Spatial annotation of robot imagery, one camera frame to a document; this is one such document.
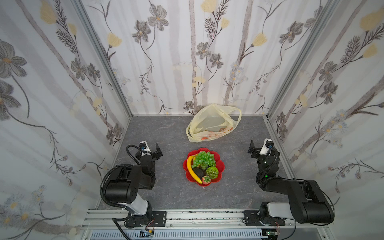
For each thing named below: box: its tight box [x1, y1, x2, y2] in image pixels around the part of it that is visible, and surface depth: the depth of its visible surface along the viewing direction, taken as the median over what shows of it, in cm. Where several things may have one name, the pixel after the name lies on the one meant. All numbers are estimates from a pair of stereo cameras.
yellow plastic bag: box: [186, 103, 242, 143], surface depth 110 cm
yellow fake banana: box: [186, 153, 203, 184], surface depth 88 cm
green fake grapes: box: [191, 150, 216, 170], surface depth 88 cm
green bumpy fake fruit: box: [206, 166, 219, 180], surface depth 86 cm
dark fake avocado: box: [192, 166, 208, 180], surface depth 88 cm
